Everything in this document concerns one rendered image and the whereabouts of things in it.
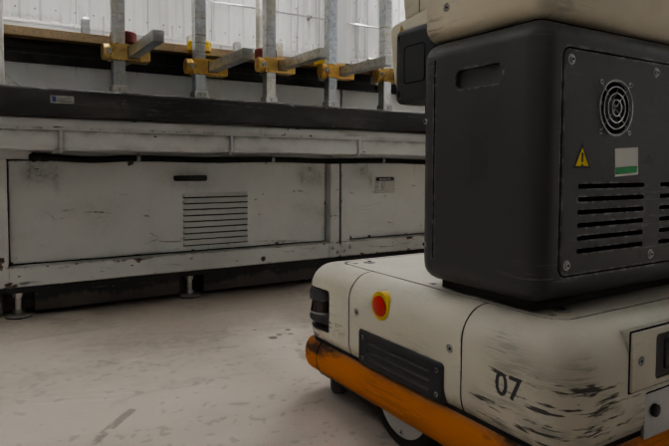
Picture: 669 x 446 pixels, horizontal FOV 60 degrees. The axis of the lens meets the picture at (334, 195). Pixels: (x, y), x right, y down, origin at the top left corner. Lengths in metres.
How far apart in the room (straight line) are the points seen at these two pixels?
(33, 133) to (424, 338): 1.29
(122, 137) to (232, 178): 0.52
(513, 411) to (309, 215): 1.66
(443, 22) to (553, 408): 0.59
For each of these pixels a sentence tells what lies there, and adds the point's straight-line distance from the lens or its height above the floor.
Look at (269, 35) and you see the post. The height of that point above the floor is 0.93.
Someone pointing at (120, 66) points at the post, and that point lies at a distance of 1.88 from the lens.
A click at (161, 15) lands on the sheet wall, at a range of 9.61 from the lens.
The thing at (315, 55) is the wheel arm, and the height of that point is 0.83.
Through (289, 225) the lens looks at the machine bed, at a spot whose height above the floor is 0.24.
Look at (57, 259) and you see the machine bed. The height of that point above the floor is 0.18.
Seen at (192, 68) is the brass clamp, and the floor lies 0.79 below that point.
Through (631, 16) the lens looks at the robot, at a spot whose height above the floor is 0.71.
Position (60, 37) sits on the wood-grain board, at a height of 0.88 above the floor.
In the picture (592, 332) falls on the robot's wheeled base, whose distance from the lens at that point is 0.84.
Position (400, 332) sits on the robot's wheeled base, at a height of 0.21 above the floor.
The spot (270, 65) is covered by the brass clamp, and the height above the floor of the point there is 0.83.
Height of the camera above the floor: 0.49
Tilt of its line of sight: 3 degrees down
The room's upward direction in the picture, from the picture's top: straight up
